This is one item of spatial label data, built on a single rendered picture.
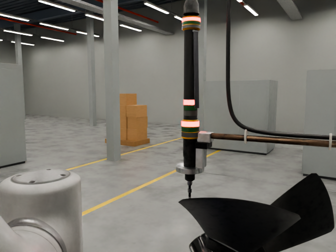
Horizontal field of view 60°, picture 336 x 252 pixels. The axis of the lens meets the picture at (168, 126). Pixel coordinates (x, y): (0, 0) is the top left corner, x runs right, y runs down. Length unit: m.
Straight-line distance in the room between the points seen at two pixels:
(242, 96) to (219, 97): 0.64
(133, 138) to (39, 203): 8.70
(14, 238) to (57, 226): 0.06
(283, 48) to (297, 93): 1.92
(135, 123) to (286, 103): 6.67
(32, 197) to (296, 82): 12.70
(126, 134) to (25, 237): 8.88
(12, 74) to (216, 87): 5.06
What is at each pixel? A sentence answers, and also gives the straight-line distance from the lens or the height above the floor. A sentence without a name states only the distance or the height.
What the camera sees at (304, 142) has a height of 1.54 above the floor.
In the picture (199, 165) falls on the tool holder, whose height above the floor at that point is 1.47.
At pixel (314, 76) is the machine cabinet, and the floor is 1.92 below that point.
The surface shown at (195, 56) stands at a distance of 0.69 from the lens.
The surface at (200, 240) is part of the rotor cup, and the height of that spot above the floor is 1.25.
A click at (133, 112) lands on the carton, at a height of 1.01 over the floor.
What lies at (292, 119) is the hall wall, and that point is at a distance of 12.95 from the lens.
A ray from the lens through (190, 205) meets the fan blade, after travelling 0.60.
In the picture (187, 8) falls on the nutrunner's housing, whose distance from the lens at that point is 0.72.
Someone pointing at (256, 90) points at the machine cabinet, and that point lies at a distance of 7.91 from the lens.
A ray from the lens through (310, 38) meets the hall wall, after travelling 13.00.
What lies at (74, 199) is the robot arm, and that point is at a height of 1.53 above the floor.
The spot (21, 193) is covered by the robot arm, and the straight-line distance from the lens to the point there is 0.32.
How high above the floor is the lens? 1.64
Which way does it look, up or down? 7 degrees down
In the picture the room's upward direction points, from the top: straight up
